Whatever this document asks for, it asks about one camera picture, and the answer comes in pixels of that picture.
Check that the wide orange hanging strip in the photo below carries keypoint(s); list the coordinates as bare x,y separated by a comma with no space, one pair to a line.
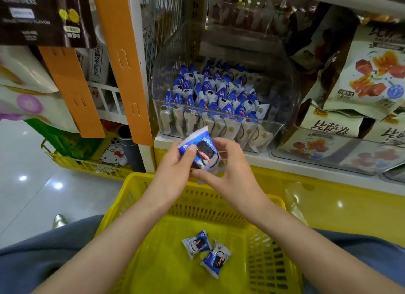
126,65

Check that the grey-blue trousers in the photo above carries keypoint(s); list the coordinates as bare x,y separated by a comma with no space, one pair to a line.
31,265

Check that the yellow plastic shopping basket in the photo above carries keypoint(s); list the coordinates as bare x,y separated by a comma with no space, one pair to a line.
171,265

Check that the narrow orange hanging strip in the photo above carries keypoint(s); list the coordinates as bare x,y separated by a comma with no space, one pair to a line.
74,94

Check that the person's right hand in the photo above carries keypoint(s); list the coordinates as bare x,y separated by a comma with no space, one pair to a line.
237,179

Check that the white shelf upright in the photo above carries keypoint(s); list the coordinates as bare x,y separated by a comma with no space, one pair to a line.
140,34

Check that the person's left hand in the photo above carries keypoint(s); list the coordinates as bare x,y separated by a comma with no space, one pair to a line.
171,173

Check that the person's right thumb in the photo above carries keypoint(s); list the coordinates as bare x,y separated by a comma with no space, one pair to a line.
205,176

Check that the clear bin with brown packets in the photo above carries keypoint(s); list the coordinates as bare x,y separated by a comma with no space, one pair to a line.
250,15

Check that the clear plastic display bin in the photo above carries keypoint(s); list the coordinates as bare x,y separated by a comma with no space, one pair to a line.
278,81

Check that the white snack bag red print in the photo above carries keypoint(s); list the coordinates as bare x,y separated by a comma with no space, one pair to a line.
370,78

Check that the white printed box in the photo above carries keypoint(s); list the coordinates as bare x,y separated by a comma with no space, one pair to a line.
99,65

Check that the white bag with purple flowers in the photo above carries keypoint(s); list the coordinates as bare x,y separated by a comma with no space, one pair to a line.
28,100

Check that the white plastic rack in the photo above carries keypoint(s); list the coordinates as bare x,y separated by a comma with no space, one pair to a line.
109,107

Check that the cream snack bag black lettering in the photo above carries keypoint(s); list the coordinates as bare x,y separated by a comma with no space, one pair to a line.
389,132
332,124

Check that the shiny metallic shoe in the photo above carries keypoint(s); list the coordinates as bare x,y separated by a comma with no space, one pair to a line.
60,221

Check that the yellow shelf base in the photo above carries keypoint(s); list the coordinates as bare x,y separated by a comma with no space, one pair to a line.
341,214

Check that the person's right forearm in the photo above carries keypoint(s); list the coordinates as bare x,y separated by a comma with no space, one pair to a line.
316,255

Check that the rows of blue cookie packs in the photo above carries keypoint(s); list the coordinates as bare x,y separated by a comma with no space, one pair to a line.
218,113

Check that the person's left thumb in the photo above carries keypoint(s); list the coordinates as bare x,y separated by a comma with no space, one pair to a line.
190,156

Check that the cartoon cat item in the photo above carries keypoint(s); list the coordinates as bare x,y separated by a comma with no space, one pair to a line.
112,156

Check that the dark grey cylinder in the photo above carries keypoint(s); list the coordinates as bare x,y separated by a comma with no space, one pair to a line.
131,151

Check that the green bag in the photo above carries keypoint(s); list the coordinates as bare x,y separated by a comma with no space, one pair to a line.
69,143

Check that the person's left forearm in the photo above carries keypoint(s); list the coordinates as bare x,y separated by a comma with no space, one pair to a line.
110,246

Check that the wide clear plastic bin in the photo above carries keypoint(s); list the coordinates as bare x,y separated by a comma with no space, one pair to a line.
341,157

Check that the dark brown stick snack bag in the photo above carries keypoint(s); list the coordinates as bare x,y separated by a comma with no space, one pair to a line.
34,18

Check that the blue white cookie packet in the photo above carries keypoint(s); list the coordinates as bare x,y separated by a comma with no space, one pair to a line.
215,259
202,148
197,243

